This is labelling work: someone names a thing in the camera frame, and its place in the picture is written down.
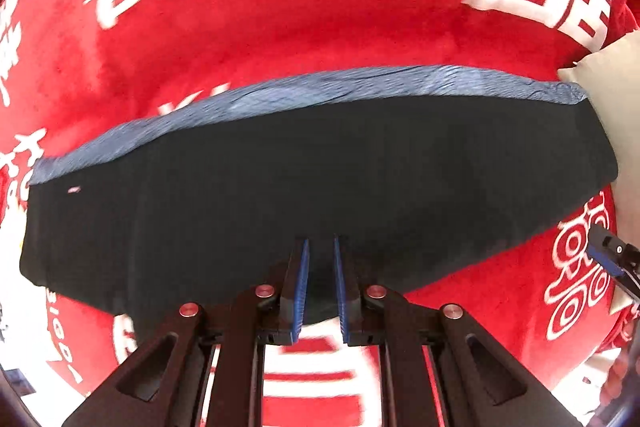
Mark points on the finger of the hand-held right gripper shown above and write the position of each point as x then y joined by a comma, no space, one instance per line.
602,257

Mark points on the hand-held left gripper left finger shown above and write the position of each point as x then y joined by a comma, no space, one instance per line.
301,287

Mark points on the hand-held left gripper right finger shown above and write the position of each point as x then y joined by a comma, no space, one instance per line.
341,287

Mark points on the black pants with blue waistband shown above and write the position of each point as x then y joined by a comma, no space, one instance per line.
310,187

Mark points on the beige pillow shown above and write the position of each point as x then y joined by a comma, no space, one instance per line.
612,107

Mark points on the red printed blanket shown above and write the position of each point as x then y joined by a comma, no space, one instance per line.
320,7

